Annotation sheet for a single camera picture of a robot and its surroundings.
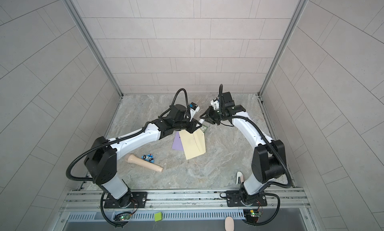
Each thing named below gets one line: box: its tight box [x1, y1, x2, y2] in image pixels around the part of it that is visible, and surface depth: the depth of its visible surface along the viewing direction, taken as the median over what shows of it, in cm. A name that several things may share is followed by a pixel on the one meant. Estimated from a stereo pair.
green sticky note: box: [154, 212, 163, 222], surface depth 66 cm
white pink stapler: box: [236, 171, 244, 185], surface depth 78 cm
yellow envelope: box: [178, 128, 206, 161], surface depth 91 cm
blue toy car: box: [141, 154, 155, 164], surface depth 84 cm
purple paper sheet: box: [172, 131, 184, 151], surface depth 91 cm
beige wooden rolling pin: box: [125, 154, 164, 173], surface depth 82 cm
